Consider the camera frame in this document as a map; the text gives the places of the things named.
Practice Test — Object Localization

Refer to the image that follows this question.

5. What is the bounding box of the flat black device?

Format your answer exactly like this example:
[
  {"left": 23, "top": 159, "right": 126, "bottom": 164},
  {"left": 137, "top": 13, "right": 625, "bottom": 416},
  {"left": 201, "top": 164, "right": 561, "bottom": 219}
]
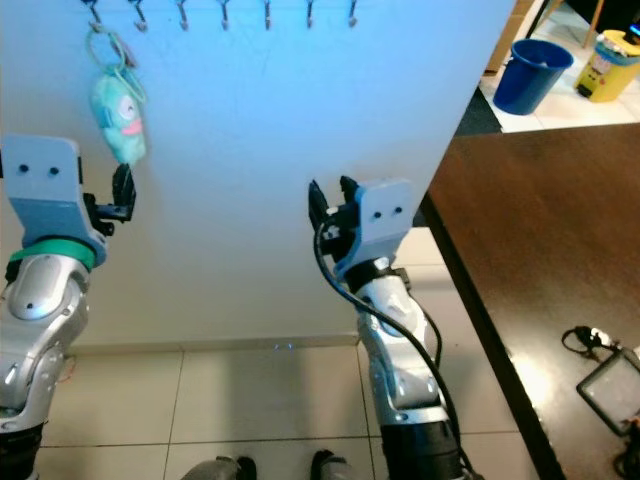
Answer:
[{"left": 576, "top": 345, "right": 640, "bottom": 437}]

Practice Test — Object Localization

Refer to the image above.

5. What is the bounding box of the grey right robot foot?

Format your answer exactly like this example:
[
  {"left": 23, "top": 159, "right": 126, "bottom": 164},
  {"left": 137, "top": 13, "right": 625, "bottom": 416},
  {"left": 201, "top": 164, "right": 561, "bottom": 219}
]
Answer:
[{"left": 310, "top": 450, "right": 373, "bottom": 480}]

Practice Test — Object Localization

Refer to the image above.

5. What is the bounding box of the brown wooden chair leg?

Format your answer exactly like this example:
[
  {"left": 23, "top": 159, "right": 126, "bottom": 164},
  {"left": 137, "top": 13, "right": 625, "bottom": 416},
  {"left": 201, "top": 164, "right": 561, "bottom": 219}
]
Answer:
[{"left": 528, "top": 0, "right": 565, "bottom": 33}]

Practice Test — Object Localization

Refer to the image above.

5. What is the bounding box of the yellow printed container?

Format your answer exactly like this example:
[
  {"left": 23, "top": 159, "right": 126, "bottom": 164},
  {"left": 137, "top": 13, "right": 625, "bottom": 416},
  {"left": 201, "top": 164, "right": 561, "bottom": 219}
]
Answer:
[{"left": 576, "top": 30, "right": 640, "bottom": 104}]

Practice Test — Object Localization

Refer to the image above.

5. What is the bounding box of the dark brown wooden table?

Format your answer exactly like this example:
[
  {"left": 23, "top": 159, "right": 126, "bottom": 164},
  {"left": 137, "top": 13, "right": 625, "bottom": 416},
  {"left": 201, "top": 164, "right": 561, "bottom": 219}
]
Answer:
[{"left": 418, "top": 124, "right": 640, "bottom": 480}]

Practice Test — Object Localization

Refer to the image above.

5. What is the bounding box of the blue plastic bucket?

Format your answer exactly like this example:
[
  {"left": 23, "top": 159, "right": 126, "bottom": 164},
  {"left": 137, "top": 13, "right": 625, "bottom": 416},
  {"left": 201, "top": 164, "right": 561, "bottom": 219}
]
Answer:
[{"left": 506, "top": 38, "right": 575, "bottom": 117}]

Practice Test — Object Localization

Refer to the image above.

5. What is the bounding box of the teal plush keychain with keys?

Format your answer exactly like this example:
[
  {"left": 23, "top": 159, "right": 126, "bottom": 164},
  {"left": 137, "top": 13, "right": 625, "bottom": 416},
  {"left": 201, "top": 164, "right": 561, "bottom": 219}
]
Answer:
[{"left": 86, "top": 26, "right": 151, "bottom": 167}]

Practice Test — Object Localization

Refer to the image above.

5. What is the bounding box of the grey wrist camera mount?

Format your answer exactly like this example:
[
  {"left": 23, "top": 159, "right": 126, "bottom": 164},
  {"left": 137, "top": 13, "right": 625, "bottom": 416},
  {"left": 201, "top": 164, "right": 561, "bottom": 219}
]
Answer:
[
  {"left": 335, "top": 178, "right": 417, "bottom": 277},
  {"left": 0, "top": 134, "right": 108, "bottom": 267}
]

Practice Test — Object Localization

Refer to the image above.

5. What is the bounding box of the white hook board panel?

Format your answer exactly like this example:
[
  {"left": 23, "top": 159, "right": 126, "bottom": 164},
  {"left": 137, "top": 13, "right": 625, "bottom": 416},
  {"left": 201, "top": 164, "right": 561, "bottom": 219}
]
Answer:
[{"left": 0, "top": 0, "right": 521, "bottom": 351}]

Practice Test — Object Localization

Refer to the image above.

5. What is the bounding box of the grey left robot foot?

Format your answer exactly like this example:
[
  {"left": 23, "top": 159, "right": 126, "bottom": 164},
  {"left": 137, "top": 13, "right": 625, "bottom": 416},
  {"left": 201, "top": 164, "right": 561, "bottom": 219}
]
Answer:
[{"left": 194, "top": 455, "right": 257, "bottom": 480}]

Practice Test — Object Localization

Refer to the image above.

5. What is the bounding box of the black coiled cable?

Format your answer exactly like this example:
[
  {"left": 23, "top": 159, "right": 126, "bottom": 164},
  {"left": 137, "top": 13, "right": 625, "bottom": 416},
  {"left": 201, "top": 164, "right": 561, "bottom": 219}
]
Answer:
[{"left": 563, "top": 324, "right": 623, "bottom": 359}]

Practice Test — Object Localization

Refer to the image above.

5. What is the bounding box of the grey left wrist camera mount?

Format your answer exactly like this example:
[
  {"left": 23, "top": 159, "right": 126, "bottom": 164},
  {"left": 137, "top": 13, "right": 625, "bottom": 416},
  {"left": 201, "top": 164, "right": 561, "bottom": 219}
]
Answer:
[{"left": 0, "top": 134, "right": 108, "bottom": 267}]

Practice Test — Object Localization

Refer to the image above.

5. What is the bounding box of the grey robot foot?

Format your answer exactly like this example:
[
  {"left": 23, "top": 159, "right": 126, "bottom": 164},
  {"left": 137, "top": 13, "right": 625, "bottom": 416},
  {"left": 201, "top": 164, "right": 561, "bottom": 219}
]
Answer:
[
  {"left": 310, "top": 450, "right": 373, "bottom": 480},
  {"left": 194, "top": 455, "right": 257, "bottom": 480}
]

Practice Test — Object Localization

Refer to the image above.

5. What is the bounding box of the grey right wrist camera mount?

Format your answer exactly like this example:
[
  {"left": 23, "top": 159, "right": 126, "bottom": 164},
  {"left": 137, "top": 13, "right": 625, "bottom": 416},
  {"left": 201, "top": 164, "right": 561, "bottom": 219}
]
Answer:
[{"left": 335, "top": 178, "right": 417, "bottom": 277}]

